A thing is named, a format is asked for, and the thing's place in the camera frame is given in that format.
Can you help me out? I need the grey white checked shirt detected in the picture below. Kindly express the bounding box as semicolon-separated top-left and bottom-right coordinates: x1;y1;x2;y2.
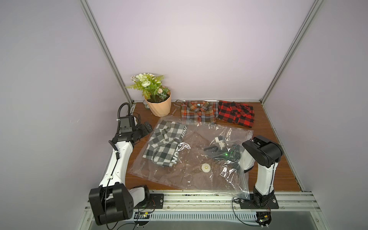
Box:
143;120;187;167

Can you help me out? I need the red black plaid shirt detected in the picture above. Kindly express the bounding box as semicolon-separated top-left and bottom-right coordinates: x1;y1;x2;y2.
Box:
218;101;255;128

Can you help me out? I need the clear plastic vacuum bag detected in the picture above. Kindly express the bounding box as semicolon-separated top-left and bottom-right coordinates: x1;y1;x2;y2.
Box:
129;116;253;200

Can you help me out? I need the multicolour tartan shirt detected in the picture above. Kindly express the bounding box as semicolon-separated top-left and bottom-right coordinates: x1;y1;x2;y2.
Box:
181;101;218;123

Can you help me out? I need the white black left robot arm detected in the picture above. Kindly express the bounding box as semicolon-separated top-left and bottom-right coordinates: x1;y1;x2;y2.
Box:
88;115;152;230

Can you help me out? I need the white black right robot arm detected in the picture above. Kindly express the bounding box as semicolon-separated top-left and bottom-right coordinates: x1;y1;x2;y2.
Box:
204;135;284;208

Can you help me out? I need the white round bag valve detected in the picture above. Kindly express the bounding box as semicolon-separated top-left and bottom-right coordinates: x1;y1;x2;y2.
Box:
201;163;211;173

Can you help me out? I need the terracotta flower pot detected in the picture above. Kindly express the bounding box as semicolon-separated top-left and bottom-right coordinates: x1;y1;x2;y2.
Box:
144;91;172;117

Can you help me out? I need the artificial green white plant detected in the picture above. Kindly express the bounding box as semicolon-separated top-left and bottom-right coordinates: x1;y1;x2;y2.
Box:
126;73;170;103

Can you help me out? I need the small brown slotted scoop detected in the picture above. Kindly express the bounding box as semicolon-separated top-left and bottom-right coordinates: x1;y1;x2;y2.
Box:
172;100;185;116

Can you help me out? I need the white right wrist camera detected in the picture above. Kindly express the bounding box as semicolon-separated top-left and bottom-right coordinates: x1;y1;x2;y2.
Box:
215;136;226;150

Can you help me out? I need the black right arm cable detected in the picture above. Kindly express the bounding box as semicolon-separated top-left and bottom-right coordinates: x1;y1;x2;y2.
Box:
231;196;262;228

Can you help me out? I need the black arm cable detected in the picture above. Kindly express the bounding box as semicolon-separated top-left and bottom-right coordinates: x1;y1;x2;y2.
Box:
231;196;262;228
114;201;156;230

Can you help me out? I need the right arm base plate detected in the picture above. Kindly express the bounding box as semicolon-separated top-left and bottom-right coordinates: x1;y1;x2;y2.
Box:
239;193;279;209

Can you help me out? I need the aluminium front rail frame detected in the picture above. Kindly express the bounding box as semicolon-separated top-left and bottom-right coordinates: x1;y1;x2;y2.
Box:
77;190;330;230

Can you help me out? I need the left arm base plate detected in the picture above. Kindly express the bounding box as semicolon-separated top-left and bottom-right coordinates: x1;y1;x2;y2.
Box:
135;193;164;210

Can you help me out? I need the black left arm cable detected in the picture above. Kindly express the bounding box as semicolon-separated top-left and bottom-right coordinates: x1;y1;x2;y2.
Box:
114;201;156;230

